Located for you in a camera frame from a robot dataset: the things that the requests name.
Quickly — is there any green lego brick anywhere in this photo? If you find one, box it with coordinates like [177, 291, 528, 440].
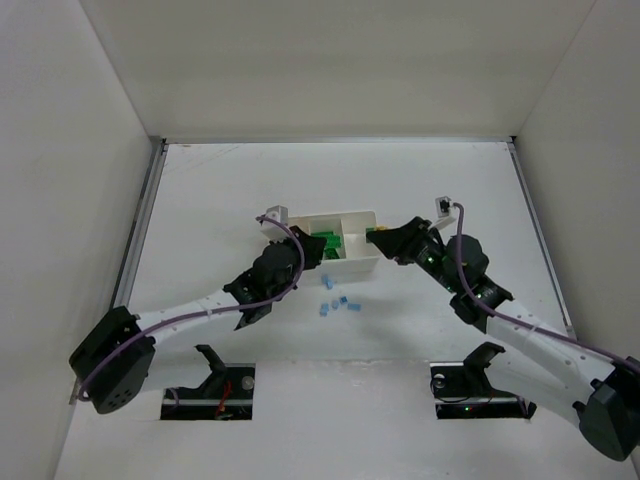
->
[311, 230, 344, 260]

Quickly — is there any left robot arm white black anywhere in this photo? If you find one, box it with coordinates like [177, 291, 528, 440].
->
[69, 226, 326, 414]

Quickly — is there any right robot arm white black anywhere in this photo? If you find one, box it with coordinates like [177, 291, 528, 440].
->
[366, 217, 639, 461]

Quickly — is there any white three-compartment container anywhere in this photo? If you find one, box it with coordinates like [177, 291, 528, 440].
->
[289, 210, 381, 278]

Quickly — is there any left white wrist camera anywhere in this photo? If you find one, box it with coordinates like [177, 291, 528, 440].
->
[260, 205, 289, 240]

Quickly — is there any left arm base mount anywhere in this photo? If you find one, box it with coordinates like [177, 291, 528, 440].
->
[160, 345, 256, 421]

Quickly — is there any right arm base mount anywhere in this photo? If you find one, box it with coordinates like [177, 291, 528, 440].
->
[429, 342, 537, 420]

